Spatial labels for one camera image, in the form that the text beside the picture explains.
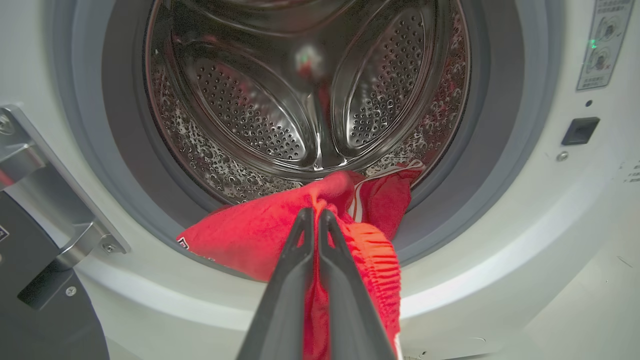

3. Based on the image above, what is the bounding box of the black round washer door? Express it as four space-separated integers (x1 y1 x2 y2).
0 190 111 360

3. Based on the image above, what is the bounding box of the silver metal door hinge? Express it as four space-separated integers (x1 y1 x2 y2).
0 104 132 311

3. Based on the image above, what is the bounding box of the white front-load washing machine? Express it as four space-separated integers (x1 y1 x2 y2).
0 0 640 360

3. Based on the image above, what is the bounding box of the red and white sports garment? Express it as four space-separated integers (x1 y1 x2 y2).
176 160 427 360

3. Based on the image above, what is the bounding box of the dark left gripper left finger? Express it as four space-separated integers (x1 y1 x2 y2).
236 207 316 360

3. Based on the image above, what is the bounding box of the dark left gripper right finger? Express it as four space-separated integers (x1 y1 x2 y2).
318 209 398 360

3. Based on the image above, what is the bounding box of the stainless steel perforated drum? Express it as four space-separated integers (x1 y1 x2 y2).
144 0 472 206

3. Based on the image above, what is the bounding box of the grey warning sticker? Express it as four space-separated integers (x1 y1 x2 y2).
576 0 636 92

